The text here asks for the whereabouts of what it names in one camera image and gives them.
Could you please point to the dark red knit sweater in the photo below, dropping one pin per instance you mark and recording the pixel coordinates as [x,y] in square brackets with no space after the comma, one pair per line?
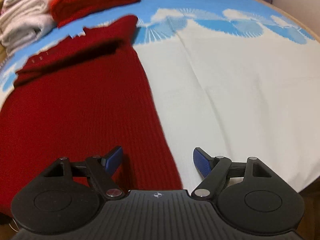
[80,98]

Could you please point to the blue white patterned bedsheet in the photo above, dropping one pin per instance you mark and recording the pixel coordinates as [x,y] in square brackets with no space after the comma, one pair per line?
[233,77]

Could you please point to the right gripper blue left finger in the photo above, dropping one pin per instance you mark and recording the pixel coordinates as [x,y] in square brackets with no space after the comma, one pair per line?
[100,171]

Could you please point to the folded white fleece blanket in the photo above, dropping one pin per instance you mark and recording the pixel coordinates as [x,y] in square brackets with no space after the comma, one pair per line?
[24,23]

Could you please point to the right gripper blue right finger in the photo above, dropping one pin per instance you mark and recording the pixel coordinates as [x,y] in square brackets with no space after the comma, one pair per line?
[214,171]

